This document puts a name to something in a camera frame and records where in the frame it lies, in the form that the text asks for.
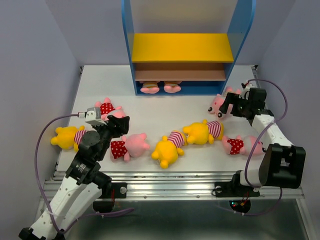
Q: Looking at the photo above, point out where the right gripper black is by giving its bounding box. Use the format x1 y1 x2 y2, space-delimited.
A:
217 91 251 117

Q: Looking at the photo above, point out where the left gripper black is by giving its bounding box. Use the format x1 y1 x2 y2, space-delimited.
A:
92 114 130 160

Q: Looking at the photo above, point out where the pink frog plush striped shirt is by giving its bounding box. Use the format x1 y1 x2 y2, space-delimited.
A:
140 81 160 94

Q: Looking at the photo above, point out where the pink plush striped body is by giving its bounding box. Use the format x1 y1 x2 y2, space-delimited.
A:
163 81 182 94

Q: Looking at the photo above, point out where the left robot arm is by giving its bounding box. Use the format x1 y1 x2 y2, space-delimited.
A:
18 110 130 240

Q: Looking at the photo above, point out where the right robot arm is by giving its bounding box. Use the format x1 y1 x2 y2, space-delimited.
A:
214 85 306 198

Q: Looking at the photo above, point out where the blue wooden toy shelf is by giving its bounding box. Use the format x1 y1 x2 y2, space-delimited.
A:
121 0 256 96

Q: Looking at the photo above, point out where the brown lower shelf board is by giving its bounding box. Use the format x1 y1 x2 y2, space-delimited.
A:
135 70 226 81

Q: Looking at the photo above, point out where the pink pig plush dotted dress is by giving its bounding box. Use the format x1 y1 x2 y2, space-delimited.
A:
94 97 126 121

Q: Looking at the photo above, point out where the pink pig plush centre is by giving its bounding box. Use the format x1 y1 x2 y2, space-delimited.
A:
109 133 150 162

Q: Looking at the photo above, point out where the pink pig plush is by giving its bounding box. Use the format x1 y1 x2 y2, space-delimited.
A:
221 135 257 156
109 133 150 162

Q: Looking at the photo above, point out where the yellow bear plush right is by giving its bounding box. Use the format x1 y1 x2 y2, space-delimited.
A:
182 119 224 145

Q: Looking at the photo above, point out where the yellow bear plush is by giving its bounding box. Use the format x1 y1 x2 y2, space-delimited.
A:
151 130 188 169
182 119 224 145
50 125 87 152

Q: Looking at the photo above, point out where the pink pig plush right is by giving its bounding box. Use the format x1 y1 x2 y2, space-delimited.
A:
221 135 257 156

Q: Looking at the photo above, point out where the yellow bear plush left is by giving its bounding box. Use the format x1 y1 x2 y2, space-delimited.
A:
50 125 87 152

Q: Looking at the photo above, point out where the yellow bear plush centre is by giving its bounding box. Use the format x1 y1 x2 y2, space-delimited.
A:
151 130 188 169

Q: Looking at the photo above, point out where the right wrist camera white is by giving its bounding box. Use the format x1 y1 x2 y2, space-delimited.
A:
241 80 255 91

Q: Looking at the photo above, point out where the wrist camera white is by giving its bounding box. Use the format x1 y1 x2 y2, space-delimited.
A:
241 80 255 91
78 107 105 127

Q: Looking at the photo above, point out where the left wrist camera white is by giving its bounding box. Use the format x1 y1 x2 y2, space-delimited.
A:
78 107 105 127

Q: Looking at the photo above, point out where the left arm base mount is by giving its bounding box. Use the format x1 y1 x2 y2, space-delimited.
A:
92 182 128 213

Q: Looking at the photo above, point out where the aluminium rail frame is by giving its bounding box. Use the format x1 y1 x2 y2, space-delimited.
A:
29 65 314 240

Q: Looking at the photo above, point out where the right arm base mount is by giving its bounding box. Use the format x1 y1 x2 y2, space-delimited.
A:
212 181 260 214

